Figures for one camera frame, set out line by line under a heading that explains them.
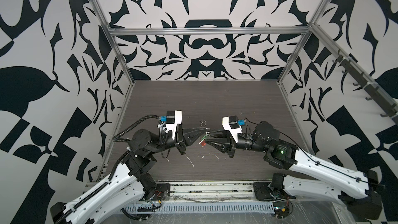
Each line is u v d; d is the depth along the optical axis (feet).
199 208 2.13
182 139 1.54
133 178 1.57
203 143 1.77
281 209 2.34
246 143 1.66
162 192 2.40
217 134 1.81
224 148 1.68
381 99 1.79
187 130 1.63
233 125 1.51
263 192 2.43
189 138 1.65
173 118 1.48
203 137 1.79
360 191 1.33
